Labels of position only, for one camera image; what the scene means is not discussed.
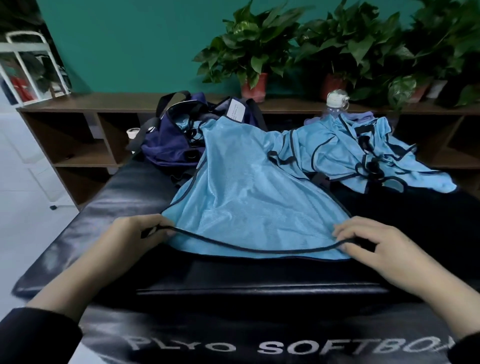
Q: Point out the person's left hand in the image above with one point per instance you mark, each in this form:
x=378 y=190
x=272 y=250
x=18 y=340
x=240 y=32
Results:
x=131 y=244

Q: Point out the person's right hand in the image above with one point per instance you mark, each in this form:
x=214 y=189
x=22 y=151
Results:
x=390 y=255

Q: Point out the navy blue bag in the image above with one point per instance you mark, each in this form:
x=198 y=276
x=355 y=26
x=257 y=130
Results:
x=165 y=146

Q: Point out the clear bottle silver cap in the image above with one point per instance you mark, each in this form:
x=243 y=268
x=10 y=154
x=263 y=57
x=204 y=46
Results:
x=337 y=101

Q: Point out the person's left forearm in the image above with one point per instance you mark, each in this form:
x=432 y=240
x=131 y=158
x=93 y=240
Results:
x=52 y=315

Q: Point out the black leather bench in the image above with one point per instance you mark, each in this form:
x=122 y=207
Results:
x=82 y=232

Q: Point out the wooden shelf cabinet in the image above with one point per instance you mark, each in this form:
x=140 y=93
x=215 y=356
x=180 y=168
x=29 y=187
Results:
x=75 y=154

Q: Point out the small white-lidded jar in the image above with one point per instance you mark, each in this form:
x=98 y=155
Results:
x=133 y=132

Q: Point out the red bottle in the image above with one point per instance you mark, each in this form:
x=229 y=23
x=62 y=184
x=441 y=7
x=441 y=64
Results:
x=21 y=88

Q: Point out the green plant in white pot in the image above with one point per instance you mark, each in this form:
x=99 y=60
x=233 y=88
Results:
x=442 y=45

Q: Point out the green plant in red pot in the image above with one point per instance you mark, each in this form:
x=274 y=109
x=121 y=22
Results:
x=251 y=41
x=352 y=37

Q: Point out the white wheeled cart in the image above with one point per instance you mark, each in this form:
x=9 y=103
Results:
x=34 y=45

